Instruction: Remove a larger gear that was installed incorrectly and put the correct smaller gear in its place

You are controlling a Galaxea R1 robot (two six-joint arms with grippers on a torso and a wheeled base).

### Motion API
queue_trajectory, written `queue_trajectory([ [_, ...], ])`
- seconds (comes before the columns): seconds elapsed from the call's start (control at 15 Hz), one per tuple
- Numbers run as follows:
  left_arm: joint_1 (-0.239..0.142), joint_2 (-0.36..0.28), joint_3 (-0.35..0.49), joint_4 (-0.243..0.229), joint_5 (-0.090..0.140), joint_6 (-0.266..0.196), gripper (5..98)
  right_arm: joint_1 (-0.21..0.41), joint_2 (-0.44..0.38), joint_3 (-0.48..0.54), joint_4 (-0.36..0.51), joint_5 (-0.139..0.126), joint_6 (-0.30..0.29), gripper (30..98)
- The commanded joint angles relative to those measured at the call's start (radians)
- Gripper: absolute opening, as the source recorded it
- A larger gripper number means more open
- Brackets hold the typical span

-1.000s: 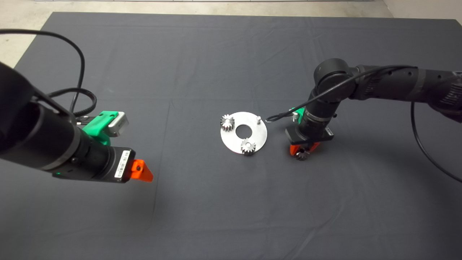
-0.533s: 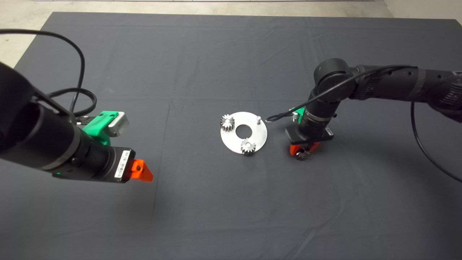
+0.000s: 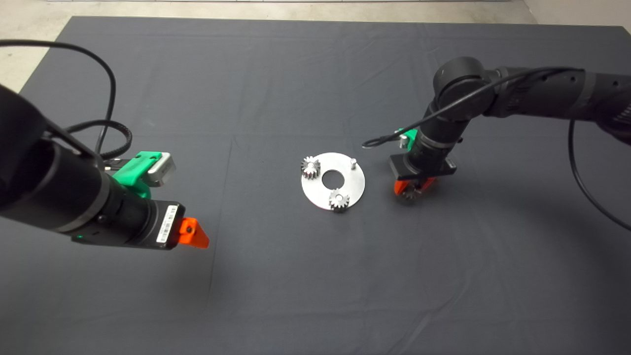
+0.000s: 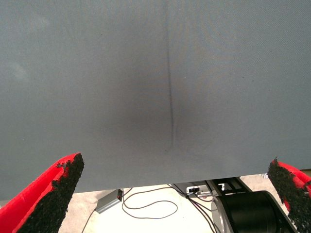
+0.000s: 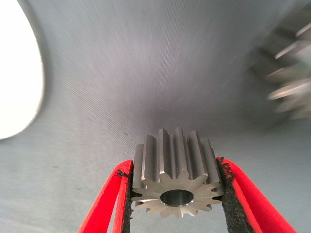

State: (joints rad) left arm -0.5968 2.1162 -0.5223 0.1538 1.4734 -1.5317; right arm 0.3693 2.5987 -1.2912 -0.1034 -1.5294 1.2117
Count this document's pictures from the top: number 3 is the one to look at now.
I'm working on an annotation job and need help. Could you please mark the dark grey table cloth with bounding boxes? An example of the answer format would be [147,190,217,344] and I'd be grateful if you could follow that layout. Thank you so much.
[0,16,631,355]

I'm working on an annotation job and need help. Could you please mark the thin black left cable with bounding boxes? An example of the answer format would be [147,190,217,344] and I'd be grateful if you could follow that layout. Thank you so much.
[0,39,117,154]

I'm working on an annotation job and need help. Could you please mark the left green camera mount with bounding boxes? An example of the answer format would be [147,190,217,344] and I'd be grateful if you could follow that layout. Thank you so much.
[111,151,163,199]

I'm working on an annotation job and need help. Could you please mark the left silver camera box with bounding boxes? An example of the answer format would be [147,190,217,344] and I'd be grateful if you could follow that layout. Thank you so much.
[148,152,176,187]

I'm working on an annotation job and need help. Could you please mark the round metal plate with hole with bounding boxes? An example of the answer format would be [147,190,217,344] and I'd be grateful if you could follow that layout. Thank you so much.
[301,152,366,212]

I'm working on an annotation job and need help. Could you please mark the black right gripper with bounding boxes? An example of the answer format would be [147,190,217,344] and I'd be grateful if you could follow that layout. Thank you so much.
[389,140,457,194]

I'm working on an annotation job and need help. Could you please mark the right green camera mount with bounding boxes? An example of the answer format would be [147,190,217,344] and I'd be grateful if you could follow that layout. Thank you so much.
[398,127,419,153]

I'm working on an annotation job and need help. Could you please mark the black right camera cable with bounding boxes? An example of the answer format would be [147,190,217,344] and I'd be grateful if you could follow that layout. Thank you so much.
[362,68,631,232]

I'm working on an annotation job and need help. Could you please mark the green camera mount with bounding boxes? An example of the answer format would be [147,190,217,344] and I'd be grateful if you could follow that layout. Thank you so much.
[398,127,419,153]
[111,151,163,199]

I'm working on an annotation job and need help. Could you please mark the small steel gear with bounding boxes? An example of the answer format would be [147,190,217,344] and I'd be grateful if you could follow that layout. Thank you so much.
[398,185,423,203]
[329,189,351,213]
[301,156,321,179]

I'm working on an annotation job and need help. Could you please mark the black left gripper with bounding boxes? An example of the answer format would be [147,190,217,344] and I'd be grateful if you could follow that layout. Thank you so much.
[71,181,210,250]

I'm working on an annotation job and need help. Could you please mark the braided black left cable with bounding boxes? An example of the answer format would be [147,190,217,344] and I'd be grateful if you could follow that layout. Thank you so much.
[64,120,134,169]

